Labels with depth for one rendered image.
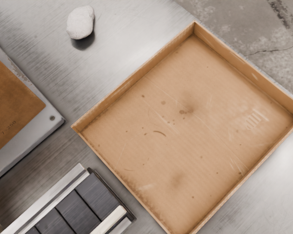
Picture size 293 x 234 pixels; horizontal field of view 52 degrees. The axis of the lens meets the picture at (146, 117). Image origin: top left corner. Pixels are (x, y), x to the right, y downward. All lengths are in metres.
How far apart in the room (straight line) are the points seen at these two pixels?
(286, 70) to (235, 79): 1.06
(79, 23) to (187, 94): 0.25
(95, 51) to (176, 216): 0.35
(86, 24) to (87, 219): 0.36
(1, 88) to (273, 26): 1.48
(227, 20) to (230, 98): 1.17
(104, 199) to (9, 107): 0.20
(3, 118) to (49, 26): 0.25
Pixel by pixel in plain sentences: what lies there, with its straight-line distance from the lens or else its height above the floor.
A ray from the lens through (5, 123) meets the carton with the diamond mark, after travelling 0.53.
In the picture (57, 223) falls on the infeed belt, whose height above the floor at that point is 0.88.
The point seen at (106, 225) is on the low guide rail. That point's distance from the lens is 0.43.
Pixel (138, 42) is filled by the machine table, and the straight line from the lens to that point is 0.61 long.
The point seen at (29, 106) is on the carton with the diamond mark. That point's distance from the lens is 0.53.
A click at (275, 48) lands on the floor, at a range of 1.67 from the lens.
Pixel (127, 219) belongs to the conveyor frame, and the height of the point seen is 0.88.
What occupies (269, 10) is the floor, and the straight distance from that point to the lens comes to 1.80.
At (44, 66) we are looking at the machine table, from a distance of 0.63.
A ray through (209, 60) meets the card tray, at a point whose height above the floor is 0.83.
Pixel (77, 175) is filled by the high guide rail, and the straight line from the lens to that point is 0.40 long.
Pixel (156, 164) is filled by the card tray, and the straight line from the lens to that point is 0.51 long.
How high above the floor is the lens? 1.34
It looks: 71 degrees down
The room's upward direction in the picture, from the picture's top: 11 degrees counter-clockwise
